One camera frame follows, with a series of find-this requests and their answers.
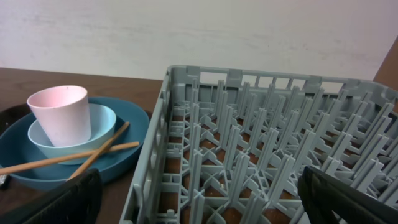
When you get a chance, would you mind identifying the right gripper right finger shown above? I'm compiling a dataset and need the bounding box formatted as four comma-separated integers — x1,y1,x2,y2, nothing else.
298,166,397,223

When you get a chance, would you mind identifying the pink cup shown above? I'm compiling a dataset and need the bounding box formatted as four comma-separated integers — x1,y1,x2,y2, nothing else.
27,85,91,147

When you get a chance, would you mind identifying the wooden chopstick diagonal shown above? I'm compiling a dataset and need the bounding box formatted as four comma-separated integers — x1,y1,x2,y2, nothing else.
1,141,139,175

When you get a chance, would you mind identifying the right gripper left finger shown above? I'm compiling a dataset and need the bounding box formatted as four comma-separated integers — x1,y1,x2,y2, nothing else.
1,169,103,224

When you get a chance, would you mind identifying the dark blue plate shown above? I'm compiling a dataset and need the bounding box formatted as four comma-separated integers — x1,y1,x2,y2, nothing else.
0,96,150,192

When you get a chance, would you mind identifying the brown serving tray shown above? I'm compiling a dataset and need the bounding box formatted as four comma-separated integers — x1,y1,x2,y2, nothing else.
1,97,151,223

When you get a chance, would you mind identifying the grey dishwasher rack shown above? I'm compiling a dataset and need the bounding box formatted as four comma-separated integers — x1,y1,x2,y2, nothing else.
120,65,397,223

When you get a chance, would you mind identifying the light blue bowl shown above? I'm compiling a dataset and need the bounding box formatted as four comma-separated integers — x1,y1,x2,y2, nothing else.
27,103,117,159

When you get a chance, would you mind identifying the wooden chopstick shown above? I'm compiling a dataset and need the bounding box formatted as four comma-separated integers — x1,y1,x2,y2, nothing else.
68,122,130,180

